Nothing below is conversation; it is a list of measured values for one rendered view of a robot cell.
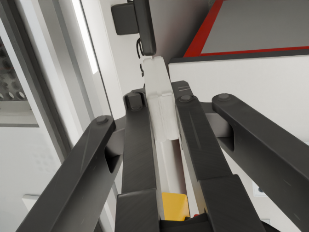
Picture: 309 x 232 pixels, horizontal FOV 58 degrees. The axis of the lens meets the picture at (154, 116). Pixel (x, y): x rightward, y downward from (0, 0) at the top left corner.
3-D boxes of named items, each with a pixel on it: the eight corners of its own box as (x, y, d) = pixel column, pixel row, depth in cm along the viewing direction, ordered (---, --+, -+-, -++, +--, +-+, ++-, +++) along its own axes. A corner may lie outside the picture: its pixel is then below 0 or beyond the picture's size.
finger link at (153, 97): (168, 142, 16) (155, 144, 16) (158, 92, 22) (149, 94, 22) (159, 95, 15) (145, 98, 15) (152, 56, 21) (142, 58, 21)
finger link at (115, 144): (155, 150, 14) (99, 160, 14) (150, 107, 19) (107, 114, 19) (151, 126, 14) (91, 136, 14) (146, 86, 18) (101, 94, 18)
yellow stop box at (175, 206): (190, 193, 46) (182, 230, 40) (194, 223, 49) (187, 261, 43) (161, 190, 47) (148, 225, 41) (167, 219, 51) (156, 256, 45)
